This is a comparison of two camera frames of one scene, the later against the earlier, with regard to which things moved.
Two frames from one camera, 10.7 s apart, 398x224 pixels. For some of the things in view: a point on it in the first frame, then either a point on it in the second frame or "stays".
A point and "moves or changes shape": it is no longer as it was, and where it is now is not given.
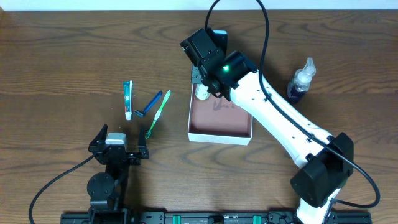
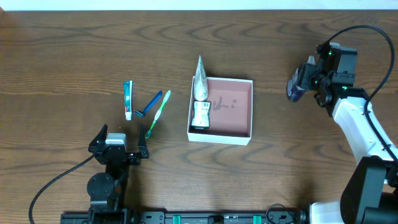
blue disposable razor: (149, 106) stays
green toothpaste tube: (128, 93) stays
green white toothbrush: (158, 114) stays
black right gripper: (196, 76) → (306, 78)
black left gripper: (117, 154) stays
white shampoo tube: (201, 92) moves or changes shape
